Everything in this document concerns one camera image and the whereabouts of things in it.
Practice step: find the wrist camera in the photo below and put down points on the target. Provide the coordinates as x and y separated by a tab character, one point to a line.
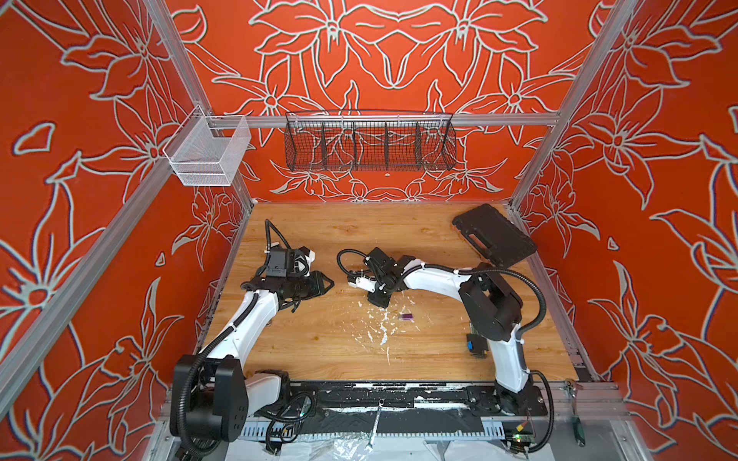
363	283
303	258

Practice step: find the black wire mesh basket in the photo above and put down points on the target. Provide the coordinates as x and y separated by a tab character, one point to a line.
377	140

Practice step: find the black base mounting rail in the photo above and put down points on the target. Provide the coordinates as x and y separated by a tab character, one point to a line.
429	410

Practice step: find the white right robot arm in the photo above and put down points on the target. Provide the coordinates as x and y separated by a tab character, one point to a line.
495	312

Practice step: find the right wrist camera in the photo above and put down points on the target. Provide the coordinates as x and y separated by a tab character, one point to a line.
363	283

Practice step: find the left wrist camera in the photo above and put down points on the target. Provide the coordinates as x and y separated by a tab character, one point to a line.
303	258

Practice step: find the white wire mesh basket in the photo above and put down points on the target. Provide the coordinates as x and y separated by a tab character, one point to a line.
207	150

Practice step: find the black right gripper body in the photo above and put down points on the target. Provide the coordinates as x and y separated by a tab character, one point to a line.
380	282

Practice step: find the green handled screwdriver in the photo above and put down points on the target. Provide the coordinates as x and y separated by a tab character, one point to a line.
571	388

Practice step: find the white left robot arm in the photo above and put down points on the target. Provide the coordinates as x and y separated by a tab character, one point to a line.
212	399

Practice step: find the black plastic tool case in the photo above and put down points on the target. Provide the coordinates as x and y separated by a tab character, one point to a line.
494	237

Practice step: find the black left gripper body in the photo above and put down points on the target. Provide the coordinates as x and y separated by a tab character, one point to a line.
300	286

